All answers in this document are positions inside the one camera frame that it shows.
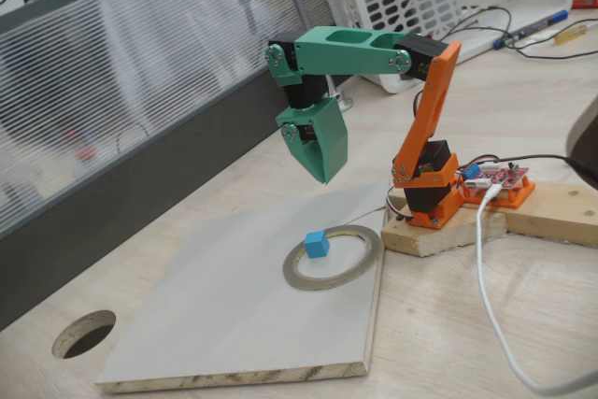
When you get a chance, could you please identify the blue cube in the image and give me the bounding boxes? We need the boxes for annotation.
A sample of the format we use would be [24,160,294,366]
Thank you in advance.
[303,229,332,260]

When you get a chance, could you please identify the wooden base block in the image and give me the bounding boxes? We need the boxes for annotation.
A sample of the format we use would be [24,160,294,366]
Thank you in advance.
[380,191,509,259]

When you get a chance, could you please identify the red controller circuit board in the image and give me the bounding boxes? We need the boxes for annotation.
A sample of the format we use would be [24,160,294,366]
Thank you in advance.
[462,163,532,190]

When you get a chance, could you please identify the grey ribbed desk partition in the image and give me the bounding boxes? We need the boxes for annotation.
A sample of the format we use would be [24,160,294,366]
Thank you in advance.
[0,0,354,333]

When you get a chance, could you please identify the grey topped chipboard panel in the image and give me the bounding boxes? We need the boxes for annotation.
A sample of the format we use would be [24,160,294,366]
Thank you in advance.
[95,183,389,394]

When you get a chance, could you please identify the blue capped marker pen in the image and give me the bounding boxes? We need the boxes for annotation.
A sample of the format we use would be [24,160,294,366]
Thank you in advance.
[493,9,570,50]

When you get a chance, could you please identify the long wooden plank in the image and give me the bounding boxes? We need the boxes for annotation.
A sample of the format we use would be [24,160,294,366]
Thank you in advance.
[504,178,598,247]

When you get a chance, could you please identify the white plastic crate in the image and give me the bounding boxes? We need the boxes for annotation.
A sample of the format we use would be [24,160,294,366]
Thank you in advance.
[319,0,574,94]

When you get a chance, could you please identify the beige dark blurred object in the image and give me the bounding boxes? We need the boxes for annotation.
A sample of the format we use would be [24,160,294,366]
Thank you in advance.
[564,94,598,185]

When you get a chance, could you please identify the yellow translucent tool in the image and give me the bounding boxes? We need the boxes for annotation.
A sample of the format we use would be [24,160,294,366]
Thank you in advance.
[554,24,589,45]

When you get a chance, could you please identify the base servo wire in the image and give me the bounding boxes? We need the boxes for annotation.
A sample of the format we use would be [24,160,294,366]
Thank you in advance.
[383,183,415,223]

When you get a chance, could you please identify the grey ring of tape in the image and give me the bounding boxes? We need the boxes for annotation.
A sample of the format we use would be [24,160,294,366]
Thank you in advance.
[282,224,382,292]

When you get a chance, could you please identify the white USB cable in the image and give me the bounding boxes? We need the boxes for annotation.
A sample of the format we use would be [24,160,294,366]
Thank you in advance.
[476,185,598,396]

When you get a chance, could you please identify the orange controller mount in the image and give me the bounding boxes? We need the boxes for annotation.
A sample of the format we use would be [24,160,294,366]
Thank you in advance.
[460,174,536,209]

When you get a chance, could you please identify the thick black power cable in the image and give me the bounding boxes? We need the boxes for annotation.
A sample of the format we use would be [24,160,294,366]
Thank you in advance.
[460,153,598,180]

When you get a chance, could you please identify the thin black cable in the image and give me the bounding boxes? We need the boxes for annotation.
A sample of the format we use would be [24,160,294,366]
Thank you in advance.
[438,5,598,60]

